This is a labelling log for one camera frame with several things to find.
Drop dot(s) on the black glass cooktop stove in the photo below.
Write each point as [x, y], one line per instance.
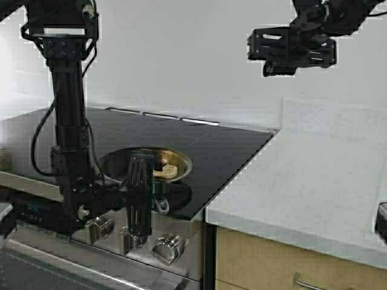
[45, 236]

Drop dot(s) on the wooden cabinet drawer front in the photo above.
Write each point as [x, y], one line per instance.
[244, 261]

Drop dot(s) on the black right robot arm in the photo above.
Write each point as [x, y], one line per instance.
[333, 18]

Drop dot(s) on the middle steel stove knob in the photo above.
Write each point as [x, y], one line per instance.
[127, 241]

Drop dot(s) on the right steel stove knob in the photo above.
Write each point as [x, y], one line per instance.
[168, 248]

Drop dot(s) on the steel stove knob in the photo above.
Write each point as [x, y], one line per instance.
[127, 241]
[168, 248]
[99, 228]

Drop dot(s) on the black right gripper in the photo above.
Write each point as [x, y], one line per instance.
[284, 50]

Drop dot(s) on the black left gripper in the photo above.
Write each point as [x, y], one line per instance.
[134, 194]

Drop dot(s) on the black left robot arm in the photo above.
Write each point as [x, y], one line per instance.
[66, 34]

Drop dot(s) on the black left gripper at edge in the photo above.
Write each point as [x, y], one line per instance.
[8, 219]

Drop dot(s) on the raw grey shrimp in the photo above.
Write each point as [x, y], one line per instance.
[167, 172]

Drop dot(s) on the left steel stove knob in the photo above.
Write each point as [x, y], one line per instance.
[99, 228]

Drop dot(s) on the steel drawer handle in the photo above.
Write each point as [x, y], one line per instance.
[310, 282]

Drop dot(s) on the stainless steel frying pan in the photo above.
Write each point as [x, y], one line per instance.
[170, 193]

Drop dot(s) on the black object at right edge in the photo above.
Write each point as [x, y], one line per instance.
[381, 222]

